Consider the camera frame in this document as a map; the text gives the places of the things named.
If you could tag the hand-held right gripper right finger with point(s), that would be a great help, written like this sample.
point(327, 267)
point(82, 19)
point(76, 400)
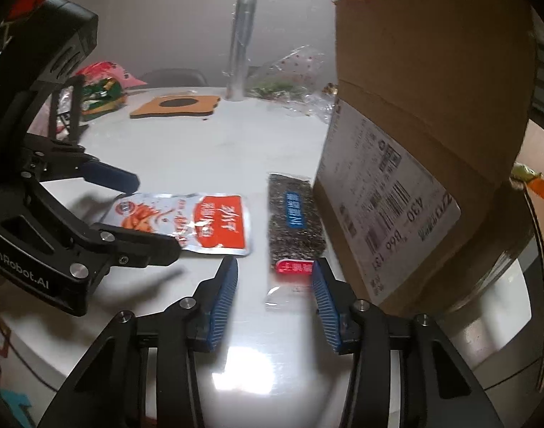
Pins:
point(328, 312)

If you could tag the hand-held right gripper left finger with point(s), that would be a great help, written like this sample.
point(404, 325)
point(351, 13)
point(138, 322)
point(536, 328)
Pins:
point(223, 303)

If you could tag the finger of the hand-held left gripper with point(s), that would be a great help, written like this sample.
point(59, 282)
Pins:
point(151, 249)
point(111, 178)

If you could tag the silver and red snack packet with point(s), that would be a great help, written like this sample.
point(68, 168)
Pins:
point(209, 223)

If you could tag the dark sesame bar packet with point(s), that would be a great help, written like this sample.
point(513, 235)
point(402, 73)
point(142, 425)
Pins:
point(294, 218)

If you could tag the cardboard box with label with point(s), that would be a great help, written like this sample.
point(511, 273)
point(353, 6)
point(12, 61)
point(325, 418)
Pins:
point(410, 98)

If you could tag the toast-shaped brown coaster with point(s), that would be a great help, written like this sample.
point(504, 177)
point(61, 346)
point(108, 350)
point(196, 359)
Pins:
point(142, 109)

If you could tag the green snack bag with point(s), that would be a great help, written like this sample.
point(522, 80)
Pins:
point(102, 98)

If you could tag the grey chair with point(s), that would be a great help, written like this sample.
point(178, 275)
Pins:
point(174, 76)

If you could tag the clear tall tube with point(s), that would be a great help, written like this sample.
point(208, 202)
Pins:
point(240, 53)

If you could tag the clear plastic bag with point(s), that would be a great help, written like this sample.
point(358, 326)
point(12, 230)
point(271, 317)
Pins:
point(294, 67)

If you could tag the green and orange packet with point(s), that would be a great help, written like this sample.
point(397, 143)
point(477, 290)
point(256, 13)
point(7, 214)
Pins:
point(524, 171)

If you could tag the open plain cardboard box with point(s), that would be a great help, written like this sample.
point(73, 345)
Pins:
point(542, 147)

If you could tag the black frame stand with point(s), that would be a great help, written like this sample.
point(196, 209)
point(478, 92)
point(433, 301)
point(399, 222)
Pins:
point(78, 111)

